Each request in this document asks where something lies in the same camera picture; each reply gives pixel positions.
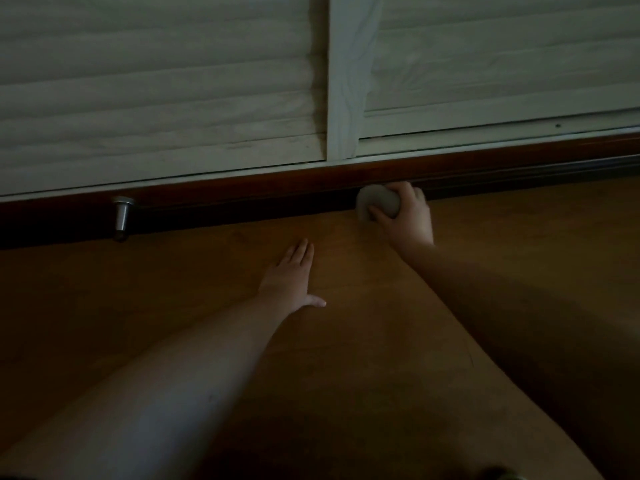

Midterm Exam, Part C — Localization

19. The person's left hand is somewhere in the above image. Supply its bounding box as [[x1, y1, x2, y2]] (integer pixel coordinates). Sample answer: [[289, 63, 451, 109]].
[[257, 238, 327, 315]]

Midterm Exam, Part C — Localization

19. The person's right hand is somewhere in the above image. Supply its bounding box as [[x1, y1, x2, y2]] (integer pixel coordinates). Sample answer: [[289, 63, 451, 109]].
[[369, 181, 435, 251]]

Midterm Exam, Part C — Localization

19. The grey cleaning cloth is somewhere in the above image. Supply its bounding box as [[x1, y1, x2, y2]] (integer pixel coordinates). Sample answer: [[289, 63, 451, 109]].
[[355, 183, 402, 221]]

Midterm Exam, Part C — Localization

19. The person's left forearm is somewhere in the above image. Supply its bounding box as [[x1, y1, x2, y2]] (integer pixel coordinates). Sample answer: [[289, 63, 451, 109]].
[[0, 294, 296, 480]]

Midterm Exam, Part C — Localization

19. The person's right forearm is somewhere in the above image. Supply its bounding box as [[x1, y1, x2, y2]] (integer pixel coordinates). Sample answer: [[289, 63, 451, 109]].
[[405, 242, 640, 480]]

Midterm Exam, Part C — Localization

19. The cylindrical metal door stop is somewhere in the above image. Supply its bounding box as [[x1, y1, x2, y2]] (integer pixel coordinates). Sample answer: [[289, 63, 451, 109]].
[[111, 195, 137, 241]]

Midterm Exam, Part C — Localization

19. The green white sneaker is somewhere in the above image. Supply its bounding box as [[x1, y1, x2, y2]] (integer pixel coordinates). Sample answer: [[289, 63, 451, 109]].
[[475, 467, 526, 480]]

